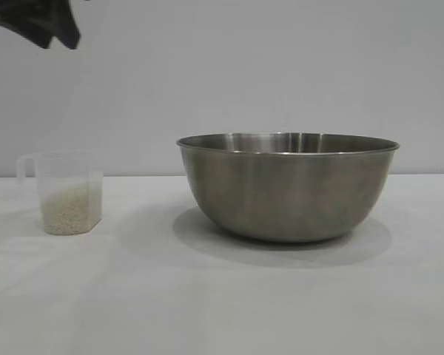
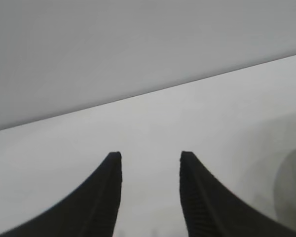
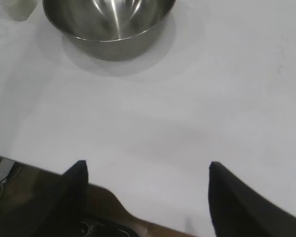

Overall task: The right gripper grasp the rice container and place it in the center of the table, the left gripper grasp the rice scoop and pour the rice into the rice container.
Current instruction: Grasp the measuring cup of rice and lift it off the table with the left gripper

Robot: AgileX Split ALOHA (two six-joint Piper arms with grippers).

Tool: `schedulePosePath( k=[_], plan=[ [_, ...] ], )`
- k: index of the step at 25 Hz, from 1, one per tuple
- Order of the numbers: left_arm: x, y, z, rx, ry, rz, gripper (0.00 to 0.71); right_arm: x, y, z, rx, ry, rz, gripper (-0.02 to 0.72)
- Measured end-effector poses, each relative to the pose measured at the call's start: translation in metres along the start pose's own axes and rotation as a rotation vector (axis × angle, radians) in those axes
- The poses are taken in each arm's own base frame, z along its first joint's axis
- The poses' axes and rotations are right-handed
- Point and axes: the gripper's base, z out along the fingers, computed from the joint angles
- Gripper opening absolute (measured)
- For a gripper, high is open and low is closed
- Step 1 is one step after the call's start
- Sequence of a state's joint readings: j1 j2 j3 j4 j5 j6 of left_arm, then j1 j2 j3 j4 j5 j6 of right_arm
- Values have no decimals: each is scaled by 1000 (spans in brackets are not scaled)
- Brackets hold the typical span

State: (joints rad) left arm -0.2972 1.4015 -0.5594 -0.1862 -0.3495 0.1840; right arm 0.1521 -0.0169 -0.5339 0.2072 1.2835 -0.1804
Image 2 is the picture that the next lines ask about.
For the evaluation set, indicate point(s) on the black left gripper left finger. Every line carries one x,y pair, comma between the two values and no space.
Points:
88,209

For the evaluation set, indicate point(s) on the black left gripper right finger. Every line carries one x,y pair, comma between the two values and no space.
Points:
207,209

